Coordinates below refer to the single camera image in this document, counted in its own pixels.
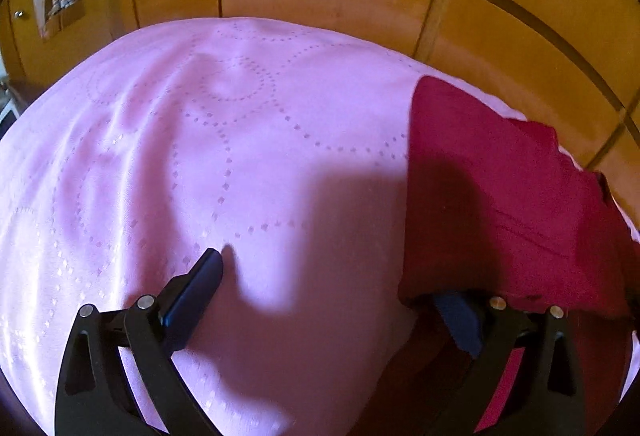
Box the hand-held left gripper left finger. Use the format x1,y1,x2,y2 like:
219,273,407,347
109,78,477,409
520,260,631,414
54,247,224,436

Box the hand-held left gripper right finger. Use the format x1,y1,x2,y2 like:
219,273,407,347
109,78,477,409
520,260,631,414
433,289,587,436

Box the dark red shirt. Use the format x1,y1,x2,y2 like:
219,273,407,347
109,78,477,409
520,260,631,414
395,75,640,436

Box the pink patterned bedspread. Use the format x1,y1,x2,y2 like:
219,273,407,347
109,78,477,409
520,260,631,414
0,16,640,436

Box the wooden door with knob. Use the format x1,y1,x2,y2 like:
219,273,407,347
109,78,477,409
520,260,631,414
0,0,32,90

